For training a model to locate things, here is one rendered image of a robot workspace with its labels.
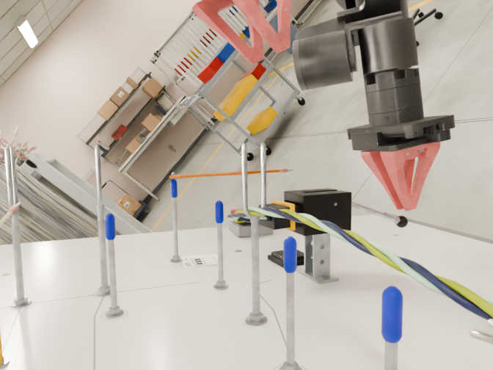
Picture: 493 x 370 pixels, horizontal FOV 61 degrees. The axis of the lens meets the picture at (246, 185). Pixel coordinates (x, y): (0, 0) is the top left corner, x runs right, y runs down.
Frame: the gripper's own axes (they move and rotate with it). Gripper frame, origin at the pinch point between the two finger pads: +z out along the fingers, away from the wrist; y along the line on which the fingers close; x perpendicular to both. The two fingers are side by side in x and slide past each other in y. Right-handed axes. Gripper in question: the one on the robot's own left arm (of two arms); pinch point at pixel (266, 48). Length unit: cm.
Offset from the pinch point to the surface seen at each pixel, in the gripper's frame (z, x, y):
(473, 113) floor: 75, 170, -129
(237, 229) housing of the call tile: 21.7, -4.8, -21.1
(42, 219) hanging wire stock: 13, -33, -70
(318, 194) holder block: 14.7, -1.6, 1.5
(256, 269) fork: 15.0, -12.1, 7.2
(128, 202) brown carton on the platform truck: 131, 22, -729
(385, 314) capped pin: 11.3, -12.6, 24.2
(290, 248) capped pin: 11.2, -11.7, 15.1
